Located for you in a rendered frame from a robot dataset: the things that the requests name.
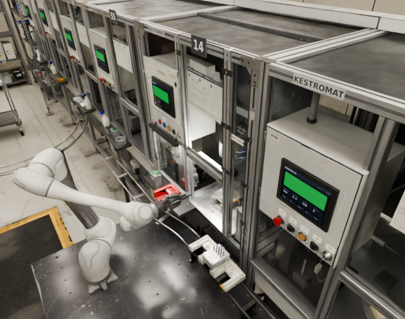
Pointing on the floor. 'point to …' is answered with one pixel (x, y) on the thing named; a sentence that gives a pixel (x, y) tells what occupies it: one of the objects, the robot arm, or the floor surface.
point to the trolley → (2, 119)
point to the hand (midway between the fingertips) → (185, 195)
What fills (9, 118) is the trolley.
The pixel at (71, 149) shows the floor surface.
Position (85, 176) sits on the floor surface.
